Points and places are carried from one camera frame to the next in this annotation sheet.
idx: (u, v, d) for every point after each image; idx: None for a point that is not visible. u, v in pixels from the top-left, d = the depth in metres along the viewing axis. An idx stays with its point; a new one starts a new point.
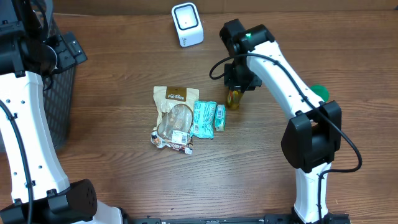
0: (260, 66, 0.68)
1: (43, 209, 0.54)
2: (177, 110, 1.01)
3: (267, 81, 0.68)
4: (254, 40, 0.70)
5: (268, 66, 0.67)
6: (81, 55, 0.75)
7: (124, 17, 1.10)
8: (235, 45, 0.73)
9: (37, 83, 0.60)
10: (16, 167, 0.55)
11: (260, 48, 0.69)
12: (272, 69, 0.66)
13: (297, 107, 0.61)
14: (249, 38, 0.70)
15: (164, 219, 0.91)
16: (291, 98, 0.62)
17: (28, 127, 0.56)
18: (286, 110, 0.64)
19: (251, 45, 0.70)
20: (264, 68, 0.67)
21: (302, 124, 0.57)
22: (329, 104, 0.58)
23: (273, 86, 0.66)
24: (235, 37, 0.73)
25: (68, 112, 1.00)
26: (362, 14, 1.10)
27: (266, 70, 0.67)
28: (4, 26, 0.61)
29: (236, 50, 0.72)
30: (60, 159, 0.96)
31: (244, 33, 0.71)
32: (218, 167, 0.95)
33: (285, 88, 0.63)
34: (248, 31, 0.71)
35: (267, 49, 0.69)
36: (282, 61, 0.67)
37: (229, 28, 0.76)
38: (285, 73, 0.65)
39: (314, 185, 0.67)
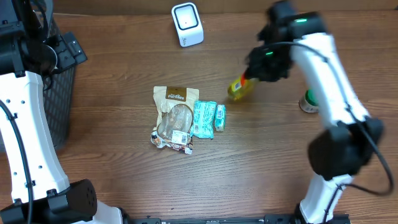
0: (306, 60, 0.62)
1: (43, 209, 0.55)
2: (177, 110, 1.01)
3: (310, 78, 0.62)
4: (307, 27, 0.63)
5: (317, 61, 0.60)
6: (81, 54, 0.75)
7: (124, 17, 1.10)
8: (282, 27, 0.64)
9: (37, 83, 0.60)
10: (16, 167, 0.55)
11: (310, 38, 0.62)
12: (319, 66, 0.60)
13: (337, 114, 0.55)
14: (302, 26, 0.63)
15: (164, 219, 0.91)
16: (333, 104, 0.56)
17: (28, 127, 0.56)
18: (324, 114, 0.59)
19: (302, 32, 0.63)
20: (311, 62, 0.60)
21: (340, 135, 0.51)
22: (374, 120, 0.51)
23: (316, 84, 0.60)
24: (283, 20, 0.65)
25: (68, 112, 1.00)
26: (362, 14, 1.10)
27: (312, 65, 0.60)
28: (4, 26, 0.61)
29: (282, 33, 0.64)
30: (61, 159, 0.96)
31: (295, 18, 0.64)
32: (218, 167, 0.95)
33: (328, 91, 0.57)
34: (300, 17, 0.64)
35: (318, 41, 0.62)
36: (333, 60, 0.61)
37: (278, 9, 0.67)
38: (332, 73, 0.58)
39: (329, 193, 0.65)
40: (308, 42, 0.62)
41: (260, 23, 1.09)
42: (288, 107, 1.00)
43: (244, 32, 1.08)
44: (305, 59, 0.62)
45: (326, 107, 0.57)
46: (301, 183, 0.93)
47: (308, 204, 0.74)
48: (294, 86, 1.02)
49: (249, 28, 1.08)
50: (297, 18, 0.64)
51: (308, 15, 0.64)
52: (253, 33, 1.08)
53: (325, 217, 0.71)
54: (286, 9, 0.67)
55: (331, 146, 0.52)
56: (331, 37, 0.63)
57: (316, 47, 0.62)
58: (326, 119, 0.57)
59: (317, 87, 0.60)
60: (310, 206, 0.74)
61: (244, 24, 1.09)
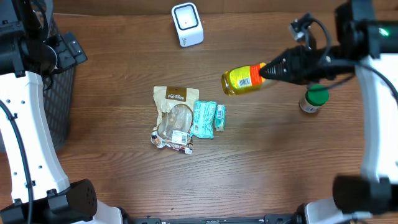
0: (371, 83, 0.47)
1: (44, 209, 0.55)
2: (177, 110, 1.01)
3: (366, 104, 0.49)
4: (388, 40, 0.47)
5: (384, 91, 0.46)
6: (81, 55, 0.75)
7: (124, 17, 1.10)
8: (357, 32, 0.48)
9: (37, 83, 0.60)
10: (15, 167, 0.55)
11: (388, 58, 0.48)
12: (385, 98, 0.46)
13: (384, 167, 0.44)
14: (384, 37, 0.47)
15: (163, 219, 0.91)
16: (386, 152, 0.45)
17: (28, 127, 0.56)
18: (367, 154, 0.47)
19: (379, 43, 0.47)
20: (377, 91, 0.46)
21: (382, 195, 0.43)
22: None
23: (370, 114, 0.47)
24: (360, 22, 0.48)
25: (68, 112, 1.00)
26: None
27: (377, 93, 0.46)
28: (4, 26, 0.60)
29: (355, 40, 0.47)
30: (61, 159, 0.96)
31: (377, 25, 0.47)
32: (218, 167, 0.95)
33: (386, 131, 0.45)
34: (384, 24, 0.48)
35: (396, 66, 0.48)
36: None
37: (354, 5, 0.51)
38: None
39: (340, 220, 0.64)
40: (382, 61, 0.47)
41: (260, 23, 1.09)
42: (288, 107, 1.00)
43: (244, 33, 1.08)
44: (370, 84, 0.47)
45: (374, 150, 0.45)
46: (300, 183, 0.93)
47: (313, 211, 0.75)
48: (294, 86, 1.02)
49: (249, 28, 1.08)
50: (379, 24, 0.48)
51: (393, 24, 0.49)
52: (253, 33, 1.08)
53: None
54: (367, 8, 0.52)
55: (365, 200, 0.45)
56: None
57: (390, 74, 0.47)
58: (368, 162, 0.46)
59: (373, 121, 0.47)
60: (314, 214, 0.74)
61: (244, 25, 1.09)
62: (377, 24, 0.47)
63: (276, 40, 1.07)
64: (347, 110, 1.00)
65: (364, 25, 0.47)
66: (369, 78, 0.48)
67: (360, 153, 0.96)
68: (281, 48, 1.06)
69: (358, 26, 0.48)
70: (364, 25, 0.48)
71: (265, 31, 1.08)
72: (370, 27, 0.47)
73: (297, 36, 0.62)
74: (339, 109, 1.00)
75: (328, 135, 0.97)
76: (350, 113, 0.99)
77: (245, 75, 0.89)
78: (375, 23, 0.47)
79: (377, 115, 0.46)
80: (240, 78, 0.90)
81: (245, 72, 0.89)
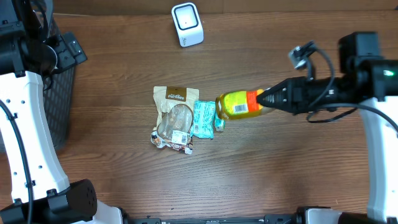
0: (377, 129, 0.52)
1: (43, 209, 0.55)
2: (177, 110, 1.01)
3: (371, 145, 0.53)
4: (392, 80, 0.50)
5: (389, 135, 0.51)
6: (80, 55, 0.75)
7: (124, 17, 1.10)
8: (361, 72, 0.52)
9: (38, 83, 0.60)
10: (16, 167, 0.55)
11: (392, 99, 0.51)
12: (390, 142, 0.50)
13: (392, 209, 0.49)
14: (387, 76, 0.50)
15: (164, 219, 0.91)
16: (392, 194, 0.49)
17: (28, 127, 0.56)
18: (374, 193, 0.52)
19: (384, 84, 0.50)
20: (382, 134, 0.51)
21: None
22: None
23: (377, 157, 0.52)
24: (364, 63, 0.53)
25: (68, 112, 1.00)
26: (361, 14, 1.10)
27: (382, 140, 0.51)
28: (4, 27, 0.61)
29: (360, 80, 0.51)
30: (61, 159, 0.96)
31: (383, 66, 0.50)
32: (218, 167, 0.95)
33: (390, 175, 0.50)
34: (388, 64, 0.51)
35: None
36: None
37: (361, 42, 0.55)
38: None
39: None
40: (388, 105, 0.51)
41: (260, 23, 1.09)
42: None
43: (244, 33, 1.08)
44: (375, 127, 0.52)
45: (382, 192, 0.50)
46: (300, 183, 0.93)
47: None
48: None
49: (249, 28, 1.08)
50: (383, 64, 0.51)
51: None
52: (253, 34, 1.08)
53: None
54: (374, 44, 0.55)
55: None
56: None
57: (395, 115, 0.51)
58: (375, 201, 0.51)
59: (377, 164, 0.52)
60: None
61: (244, 25, 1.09)
62: (382, 65, 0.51)
63: (275, 40, 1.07)
64: None
65: (369, 66, 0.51)
66: (374, 119, 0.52)
67: (360, 153, 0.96)
68: (281, 48, 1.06)
69: (364, 65, 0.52)
70: (369, 66, 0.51)
71: (265, 31, 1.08)
72: (375, 68, 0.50)
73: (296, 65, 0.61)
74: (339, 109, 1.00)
75: (328, 135, 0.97)
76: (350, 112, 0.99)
77: (241, 101, 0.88)
78: (379, 64, 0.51)
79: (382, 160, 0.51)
80: (236, 103, 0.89)
81: (241, 98, 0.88)
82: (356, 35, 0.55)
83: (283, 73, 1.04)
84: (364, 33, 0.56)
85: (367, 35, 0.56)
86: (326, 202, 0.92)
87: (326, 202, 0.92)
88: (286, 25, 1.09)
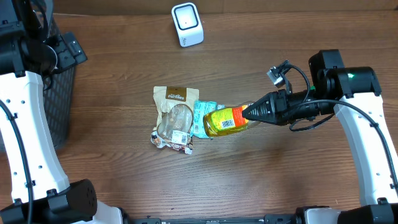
0: (351, 122, 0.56)
1: (44, 209, 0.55)
2: (177, 110, 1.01)
3: (351, 138, 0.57)
4: (356, 82, 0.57)
5: (363, 124, 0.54)
6: (81, 55, 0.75)
7: (124, 17, 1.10)
8: (328, 79, 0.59)
9: (37, 83, 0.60)
10: (16, 167, 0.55)
11: (360, 95, 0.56)
12: (365, 130, 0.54)
13: (382, 191, 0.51)
14: (351, 78, 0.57)
15: (163, 219, 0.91)
16: (378, 178, 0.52)
17: (28, 127, 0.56)
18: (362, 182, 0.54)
19: (349, 86, 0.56)
20: (357, 124, 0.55)
21: (383, 217, 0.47)
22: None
23: (357, 147, 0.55)
24: (330, 71, 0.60)
25: (68, 112, 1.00)
26: (361, 14, 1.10)
27: (357, 130, 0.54)
28: (4, 26, 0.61)
29: (328, 86, 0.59)
30: (60, 159, 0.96)
31: (344, 71, 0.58)
32: (217, 167, 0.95)
33: (373, 160, 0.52)
34: (350, 70, 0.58)
35: (369, 101, 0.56)
36: (383, 125, 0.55)
37: (327, 57, 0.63)
38: (381, 140, 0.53)
39: None
40: (357, 99, 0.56)
41: (260, 23, 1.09)
42: None
43: (244, 33, 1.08)
44: (349, 117, 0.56)
45: (369, 178, 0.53)
46: (300, 183, 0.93)
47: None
48: (294, 86, 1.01)
49: (249, 28, 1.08)
50: (346, 70, 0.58)
51: (359, 69, 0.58)
52: (253, 34, 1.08)
53: None
54: (338, 59, 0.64)
55: None
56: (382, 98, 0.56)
57: (366, 107, 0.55)
58: (365, 188, 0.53)
59: (360, 153, 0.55)
60: None
61: (244, 25, 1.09)
62: (344, 70, 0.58)
63: (275, 40, 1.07)
64: None
65: (334, 73, 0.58)
66: (346, 112, 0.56)
67: None
68: (280, 48, 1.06)
69: (331, 73, 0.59)
70: (334, 72, 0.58)
71: (265, 31, 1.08)
72: (339, 73, 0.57)
73: (274, 81, 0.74)
74: None
75: (328, 135, 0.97)
76: None
77: (228, 116, 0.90)
78: (342, 70, 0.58)
79: (362, 147, 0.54)
80: (224, 119, 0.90)
81: (228, 113, 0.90)
82: (321, 53, 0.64)
83: None
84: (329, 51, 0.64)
85: (332, 52, 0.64)
86: (326, 202, 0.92)
87: (326, 202, 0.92)
88: (286, 25, 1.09)
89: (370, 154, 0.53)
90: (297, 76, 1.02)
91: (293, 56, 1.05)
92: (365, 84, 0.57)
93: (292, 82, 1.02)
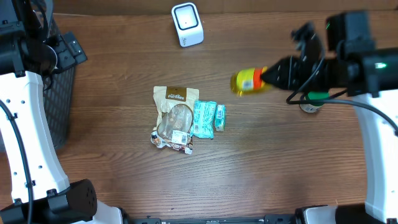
0: (372, 128, 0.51)
1: (43, 209, 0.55)
2: (177, 110, 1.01)
3: (367, 143, 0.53)
4: (385, 73, 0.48)
5: (386, 131, 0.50)
6: (80, 55, 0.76)
7: (124, 17, 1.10)
8: (350, 65, 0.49)
9: (37, 83, 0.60)
10: (16, 167, 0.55)
11: (385, 94, 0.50)
12: (387, 140, 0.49)
13: (391, 205, 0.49)
14: (380, 68, 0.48)
15: (164, 219, 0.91)
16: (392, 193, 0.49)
17: (28, 127, 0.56)
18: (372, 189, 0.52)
19: (377, 78, 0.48)
20: (379, 132, 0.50)
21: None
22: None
23: (376, 156, 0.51)
24: (352, 55, 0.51)
25: (68, 112, 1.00)
26: None
27: (379, 138, 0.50)
28: (4, 27, 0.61)
29: (351, 74, 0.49)
30: (61, 159, 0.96)
31: (374, 58, 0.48)
32: (218, 167, 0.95)
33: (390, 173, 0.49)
34: (379, 55, 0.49)
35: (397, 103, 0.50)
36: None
37: (351, 25, 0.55)
38: None
39: None
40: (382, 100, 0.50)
41: (260, 23, 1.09)
42: (288, 107, 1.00)
43: (244, 33, 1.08)
44: (372, 122, 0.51)
45: (380, 191, 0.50)
46: (301, 183, 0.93)
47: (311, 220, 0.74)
48: None
49: (249, 28, 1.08)
50: (374, 55, 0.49)
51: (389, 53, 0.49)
52: (253, 34, 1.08)
53: None
54: (362, 25, 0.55)
55: None
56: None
57: (392, 111, 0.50)
58: (375, 199, 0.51)
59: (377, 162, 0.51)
60: None
61: (244, 25, 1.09)
62: (373, 56, 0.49)
63: (275, 40, 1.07)
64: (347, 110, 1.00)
65: (359, 60, 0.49)
66: (369, 116, 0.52)
67: (360, 153, 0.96)
68: (281, 48, 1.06)
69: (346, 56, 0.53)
70: (357, 56, 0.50)
71: (265, 31, 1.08)
72: (365, 60, 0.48)
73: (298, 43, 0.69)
74: (339, 109, 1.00)
75: (328, 135, 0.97)
76: (350, 113, 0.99)
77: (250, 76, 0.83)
78: (369, 55, 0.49)
79: (380, 157, 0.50)
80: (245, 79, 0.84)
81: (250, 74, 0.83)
82: (346, 17, 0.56)
83: None
84: (352, 18, 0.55)
85: (357, 17, 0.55)
86: (326, 202, 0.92)
87: (326, 202, 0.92)
88: (287, 25, 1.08)
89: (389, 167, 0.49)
90: None
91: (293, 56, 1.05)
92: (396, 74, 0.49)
93: None
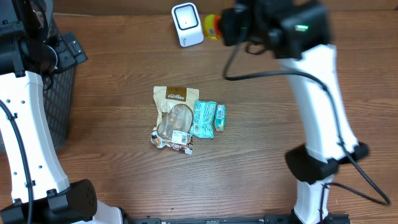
0: (302, 86, 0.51)
1: (43, 209, 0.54)
2: (177, 110, 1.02)
3: (301, 98, 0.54)
4: (306, 36, 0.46)
5: (314, 88, 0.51)
6: (81, 55, 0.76)
7: (124, 17, 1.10)
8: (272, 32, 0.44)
9: (37, 83, 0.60)
10: (16, 167, 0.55)
11: (311, 55, 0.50)
12: (316, 94, 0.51)
13: (329, 150, 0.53)
14: (301, 30, 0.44)
15: (164, 219, 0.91)
16: (326, 138, 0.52)
17: (29, 127, 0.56)
18: (309, 134, 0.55)
19: (298, 43, 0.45)
20: (308, 89, 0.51)
21: (331, 172, 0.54)
22: (360, 147, 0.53)
23: (308, 111, 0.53)
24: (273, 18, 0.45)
25: (68, 112, 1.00)
26: (362, 14, 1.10)
27: (309, 94, 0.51)
28: (4, 27, 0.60)
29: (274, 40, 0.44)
30: (61, 159, 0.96)
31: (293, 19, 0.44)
32: (217, 167, 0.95)
33: (322, 122, 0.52)
34: (296, 14, 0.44)
35: (320, 60, 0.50)
36: (332, 83, 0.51)
37: None
38: (331, 104, 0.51)
39: (317, 193, 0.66)
40: (306, 61, 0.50)
41: None
42: (288, 107, 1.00)
43: None
44: (300, 83, 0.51)
45: (316, 137, 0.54)
46: None
47: (301, 208, 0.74)
48: None
49: None
50: (291, 15, 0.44)
51: (308, 11, 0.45)
52: None
53: (321, 216, 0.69)
54: None
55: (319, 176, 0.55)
56: (333, 49, 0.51)
57: (317, 68, 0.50)
58: (313, 144, 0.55)
59: (309, 115, 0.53)
60: (303, 210, 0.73)
61: None
62: (289, 15, 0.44)
63: None
64: (347, 110, 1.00)
65: (279, 24, 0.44)
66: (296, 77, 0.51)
67: None
68: None
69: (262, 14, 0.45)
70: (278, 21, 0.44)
71: None
72: (283, 23, 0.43)
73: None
74: None
75: None
76: (349, 113, 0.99)
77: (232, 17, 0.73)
78: (286, 17, 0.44)
79: (312, 112, 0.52)
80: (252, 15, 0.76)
81: None
82: None
83: None
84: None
85: None
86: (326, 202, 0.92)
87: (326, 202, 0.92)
88: None
89: (319, 117, 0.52)
90: None
91: None
92: (316, 34, 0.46)
93: None
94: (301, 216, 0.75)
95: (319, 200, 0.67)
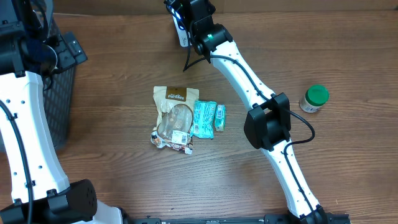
0: (224, 67, 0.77)
1: (43, 209, 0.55)
2: (177, 110, 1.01)
3: (231, 79, 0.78)
4: (217, 41, 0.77)
5: (229, 65, 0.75)
6: (81, 54, 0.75)
7: (123, 17, 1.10)
8: (198, 45, 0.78)
9: (37, 83, 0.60)
10: (16, 167, 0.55)
11: (221, 47, 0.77)
12: (232, 68, 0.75)
13: (253, 100, 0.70)
14: (211, 39, 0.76)
15: (164, 219, 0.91)
16: (247, 93, 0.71)
17: (28, 127, 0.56)
18: (244, 101, 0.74)
19: (212, 44, 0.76)
20: (227, 66, 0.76)
21: (259, 115, 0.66)
22: (278, 95, 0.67)
23: (234, 83, 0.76)
24: (198, 37, 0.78)
25: (68, 112, 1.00)
26: (362, 14, 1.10)
27: (227, 70, 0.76)
28: (4, 27, 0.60)
29: (199, 50, 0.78)
30: (61, 158, 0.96)
31: (205, 34, 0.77)
32: (217, 167, 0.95)
33: (242, 83, 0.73)
34: (209, 32, 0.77)
35: (228, 48, 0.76)
36: (240, 60, 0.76)
37: (196, 9, 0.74)
38: (242, 70, 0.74)
39: (285, 165, 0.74)
40: (219, 50, 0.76)
41: (260, 23, 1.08)
42: None
43: (244, 32, 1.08)
44: (222, 66, 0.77)
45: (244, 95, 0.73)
46: None
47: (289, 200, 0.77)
48: (295, 86, 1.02)
49: (249, 28, 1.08)
50: (206, 33, 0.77)
51: (216, 29, 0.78)
52: (253, 33, 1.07)
53: (304, 196, 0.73)
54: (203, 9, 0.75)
55: (259, 125, 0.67)
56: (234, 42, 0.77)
57: (227, 51, 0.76)
58: (247, 106, 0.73)
59: (236, 85, 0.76)
60: (290, 198, 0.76)
61: (244, 24, 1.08)
62: (205, 34, 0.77)
63: (275, 40, 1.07)
64: (347, 109, 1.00)
65: (199, 39, 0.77)
66: (219, 63, 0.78)
67: (360, 152, 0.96)
68: (281, 48, 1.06)
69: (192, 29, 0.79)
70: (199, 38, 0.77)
71: (265, 31, 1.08)
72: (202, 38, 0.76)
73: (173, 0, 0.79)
74: (339, 109, 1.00)
75: (328, 135, 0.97)
76: (350, 113, 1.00)
77: None
78: (203, 34, 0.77)
79: (235, 81, 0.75)
80: None
81: None
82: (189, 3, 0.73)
83: (283, 73, 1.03)
84: (197, 2, 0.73)
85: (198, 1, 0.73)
86: (326, 202, 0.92)
87: (326, 202, 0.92)
88: (286, 25, 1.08)
89: (239, 80, 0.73)
90: (296, 76, 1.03)
91: (293, 56, 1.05)
92: (221, 38, 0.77)
93: (292, 82, 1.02)
94: (293, 210, 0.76)
95: (291, 175, 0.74)
